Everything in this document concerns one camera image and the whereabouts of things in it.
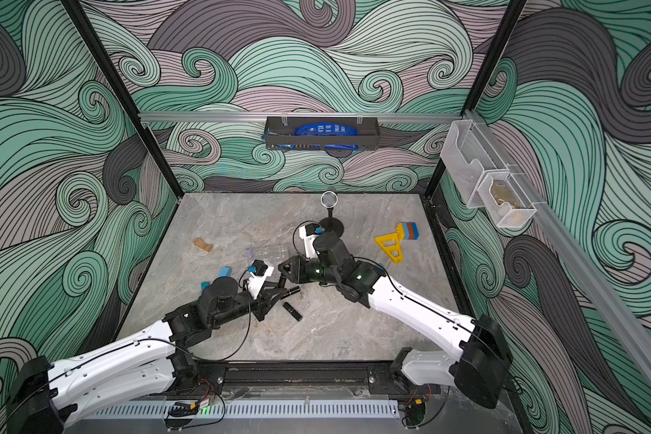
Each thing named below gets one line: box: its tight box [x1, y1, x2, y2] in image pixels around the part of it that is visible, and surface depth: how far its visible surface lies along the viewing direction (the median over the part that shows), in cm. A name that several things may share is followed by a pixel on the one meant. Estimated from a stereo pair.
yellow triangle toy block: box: [374, 232, 404, 265], surface depth 106 cm
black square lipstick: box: [282, 301, 303, 322], surface depth 87 cm
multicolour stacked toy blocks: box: [396, 222, 420, 241], surface depth 106 cm
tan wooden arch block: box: [193, 236, 214, 253], surface depth 105 cm
